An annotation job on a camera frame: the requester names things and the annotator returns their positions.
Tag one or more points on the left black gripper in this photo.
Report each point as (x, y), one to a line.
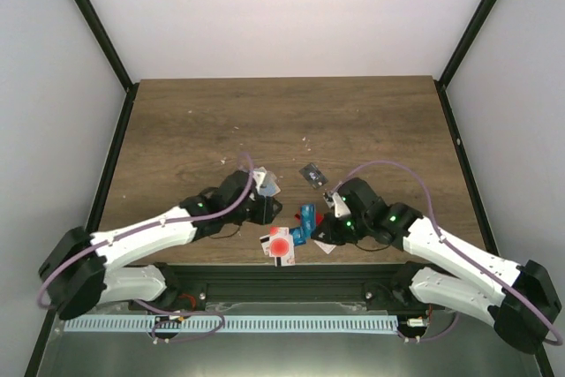
(266, 214)

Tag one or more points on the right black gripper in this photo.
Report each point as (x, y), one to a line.
(332, 236)

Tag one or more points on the beige leather card holder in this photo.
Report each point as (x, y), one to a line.
(272, 188)

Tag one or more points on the white card red circle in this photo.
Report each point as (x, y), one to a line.
(281, 247)

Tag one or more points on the blue VIP card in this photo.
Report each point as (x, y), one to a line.
(307, 223)

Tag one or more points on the white card pink pattern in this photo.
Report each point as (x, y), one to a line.
(326, 248)

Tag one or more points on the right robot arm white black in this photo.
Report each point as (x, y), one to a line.
(518, 301)

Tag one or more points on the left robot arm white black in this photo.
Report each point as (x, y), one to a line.
(86, 269)

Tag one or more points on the black VIP card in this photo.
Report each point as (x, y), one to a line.
(313, 176)

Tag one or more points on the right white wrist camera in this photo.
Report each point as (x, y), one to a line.
(337, 204)

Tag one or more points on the black aluminium front rail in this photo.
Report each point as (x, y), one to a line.
(380, 286)

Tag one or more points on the light blue slotted cable duct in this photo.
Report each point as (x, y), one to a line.
(238, 324)

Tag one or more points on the left black frame post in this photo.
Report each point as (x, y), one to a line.
(99, 32)

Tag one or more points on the black frame post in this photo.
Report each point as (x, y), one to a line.
(99, 32)
(470, 33)

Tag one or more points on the right black frame post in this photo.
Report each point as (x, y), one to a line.
(470, 33)

